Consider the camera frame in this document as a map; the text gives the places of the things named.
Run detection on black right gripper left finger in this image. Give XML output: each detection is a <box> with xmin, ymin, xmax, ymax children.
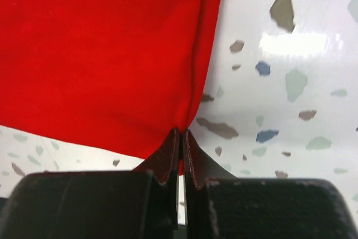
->
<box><xmin>133</xmin><ymin>128</ymin><xmax>180</xmax><ymax>231</ymax></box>

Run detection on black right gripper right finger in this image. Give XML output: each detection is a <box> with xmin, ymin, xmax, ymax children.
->
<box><xmin>182</xmin><ymin>130</ymin><xmax>235</xmax><ymax>238</ymax></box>

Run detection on red t shirt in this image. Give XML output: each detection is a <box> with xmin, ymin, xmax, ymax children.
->
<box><xmin>1</xmin><ymin>0</ymin><xmax>220</xmax><ymax>158</ymax></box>

